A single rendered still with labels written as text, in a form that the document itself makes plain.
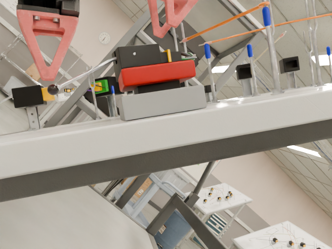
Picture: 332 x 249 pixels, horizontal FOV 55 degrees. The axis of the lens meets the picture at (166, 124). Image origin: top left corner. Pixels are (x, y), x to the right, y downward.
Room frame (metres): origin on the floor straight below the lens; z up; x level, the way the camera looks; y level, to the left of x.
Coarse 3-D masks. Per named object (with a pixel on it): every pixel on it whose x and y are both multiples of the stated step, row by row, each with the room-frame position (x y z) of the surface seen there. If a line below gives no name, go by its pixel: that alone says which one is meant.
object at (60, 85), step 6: (108, 60) 0.41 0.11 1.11; (114, 60) 0.41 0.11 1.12; (96, 66) 0.41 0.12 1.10; (102, 66) 0.41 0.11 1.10; (84, 72) 0.40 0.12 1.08; (90, 72) 0.41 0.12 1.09; (72, 78) 0.40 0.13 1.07; (78, 78) 0.40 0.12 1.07; (60, 84) 0.40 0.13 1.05; (66, 84) 0.40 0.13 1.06
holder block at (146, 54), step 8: (120, 48) 0.40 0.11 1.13; (128, 48) 0.40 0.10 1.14; (136, 48) 0.40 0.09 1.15; (144, 48) 0.41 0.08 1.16; (152, 48) 0.41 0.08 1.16; (112, 56) 0.43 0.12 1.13; (120, 56) 0.40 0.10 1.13; (128, 56) 0.40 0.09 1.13; (136, 56) 0.40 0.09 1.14; (144, 56) 0.41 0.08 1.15; (152, 56) 0.41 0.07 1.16; (160, 56) 0.41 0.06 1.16; (120, 64) 0.40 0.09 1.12; (128, 64) 0.40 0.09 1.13; (136, 64) 0.40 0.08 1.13; (144, 64) 0.41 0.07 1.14; (120, 72) 0.41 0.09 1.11
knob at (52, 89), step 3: (51, 84) 0.39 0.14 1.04; (54, 84) 0.39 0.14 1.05; (48, 87) 0.39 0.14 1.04; (51, 87) 0.39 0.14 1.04; (54, 87) 0.39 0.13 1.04; (57, 87) 0.39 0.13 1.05; (48, 90) 0.39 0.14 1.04; (51, 90) 0.39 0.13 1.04; (54, 90) 0.39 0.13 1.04; (57, 90) 0.39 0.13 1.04; (51, 93) 0.39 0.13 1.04; (54, 93) 0.39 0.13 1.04; (57, 93) 0.40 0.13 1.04
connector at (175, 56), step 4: (160, 52) 0.42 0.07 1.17; (164, 52) 0.42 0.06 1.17; (172, 52) 0.43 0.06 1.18; (176, 52) 0.43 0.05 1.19; (180, 52) 0.43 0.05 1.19; (164, 56) 0.42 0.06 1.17; (172, 56) 0.43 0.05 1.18; (176, 56) 0.43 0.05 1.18; (180, 56) 0.43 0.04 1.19; (164, 60) 0.42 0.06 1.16; (172, 60) 0.43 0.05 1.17; (176, 60) 0.43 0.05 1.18; (180, 60) 0.43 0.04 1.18
